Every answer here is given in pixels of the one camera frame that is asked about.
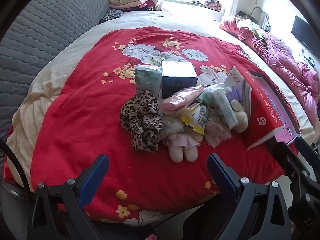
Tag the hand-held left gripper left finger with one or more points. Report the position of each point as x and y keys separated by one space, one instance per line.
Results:
x=94 y=177

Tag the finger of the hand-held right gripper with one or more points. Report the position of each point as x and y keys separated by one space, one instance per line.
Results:
x=287 y=157
x=306 y=147

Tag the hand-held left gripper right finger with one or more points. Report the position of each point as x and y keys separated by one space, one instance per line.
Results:
x=222 y=177

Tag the red cardboard box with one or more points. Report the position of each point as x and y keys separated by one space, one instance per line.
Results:
x=262 y=122

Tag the clear bag of pink beads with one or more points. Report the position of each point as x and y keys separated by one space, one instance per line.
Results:
x=217 y=133

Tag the plush doll with pink dress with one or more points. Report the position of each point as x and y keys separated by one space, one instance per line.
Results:
x=183 y=152

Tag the plush rabbit with purple dress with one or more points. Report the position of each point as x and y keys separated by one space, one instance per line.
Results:
x=240 y=120

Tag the yellow white snack packet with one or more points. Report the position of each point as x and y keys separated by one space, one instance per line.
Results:
x=197 y=118

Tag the white tube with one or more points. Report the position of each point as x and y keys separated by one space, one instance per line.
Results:
x=226 y=110

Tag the white floral cloth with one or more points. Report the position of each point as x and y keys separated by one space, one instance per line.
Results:
x=172 y=127

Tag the leopard print cloth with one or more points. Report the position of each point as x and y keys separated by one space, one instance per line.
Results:
x=142 y=120

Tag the pink cloth packet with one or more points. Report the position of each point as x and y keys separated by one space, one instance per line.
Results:
x=177 y=100

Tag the teal floral tissue pack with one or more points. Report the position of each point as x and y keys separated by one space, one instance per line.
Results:
x=147 y=80

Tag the pink book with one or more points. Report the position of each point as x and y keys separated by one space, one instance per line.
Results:
x=277 y=107

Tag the red floral blanket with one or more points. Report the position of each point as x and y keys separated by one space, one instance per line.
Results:
x=87 y=105

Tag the white cabinet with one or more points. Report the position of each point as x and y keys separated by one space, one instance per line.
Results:
x=308 y=58

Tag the pink quilt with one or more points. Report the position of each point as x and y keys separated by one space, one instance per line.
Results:
x=282 y=60

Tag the dark blue box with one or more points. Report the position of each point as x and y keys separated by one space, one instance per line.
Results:
x=178 y=82

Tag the black television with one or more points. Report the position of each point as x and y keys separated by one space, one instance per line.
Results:
x=306 y=36

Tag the green cloth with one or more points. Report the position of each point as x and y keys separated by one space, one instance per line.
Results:
x=257 y=31

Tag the silver framed mirror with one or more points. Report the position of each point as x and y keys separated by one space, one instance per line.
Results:
x=262 y=17

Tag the black case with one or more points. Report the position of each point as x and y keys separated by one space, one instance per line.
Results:
x=246 y=16

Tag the grey quilted headboard cover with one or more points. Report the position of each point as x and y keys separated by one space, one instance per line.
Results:
x=37 y=30

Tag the dark patterned pillow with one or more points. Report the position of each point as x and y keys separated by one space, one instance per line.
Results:
x=111 y=16

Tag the dark floral cloth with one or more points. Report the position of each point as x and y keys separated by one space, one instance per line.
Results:
x=212 y=3

